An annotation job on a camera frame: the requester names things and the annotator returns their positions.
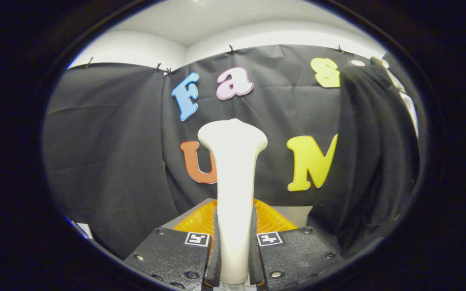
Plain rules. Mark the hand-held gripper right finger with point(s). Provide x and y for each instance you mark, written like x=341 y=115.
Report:
x=254 y=262

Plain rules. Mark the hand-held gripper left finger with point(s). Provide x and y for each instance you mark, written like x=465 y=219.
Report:
x=215 y=262

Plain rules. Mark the black jacket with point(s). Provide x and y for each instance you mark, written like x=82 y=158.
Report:
x=378 y=161

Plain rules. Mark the white and blue object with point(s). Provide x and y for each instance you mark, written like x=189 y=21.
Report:
x=83 y=230

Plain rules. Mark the black backdrop cloth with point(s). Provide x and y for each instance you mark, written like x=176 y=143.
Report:
x=107 y=153

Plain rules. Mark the row of small cloth clips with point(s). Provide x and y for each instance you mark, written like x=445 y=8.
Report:
x=231 y=49

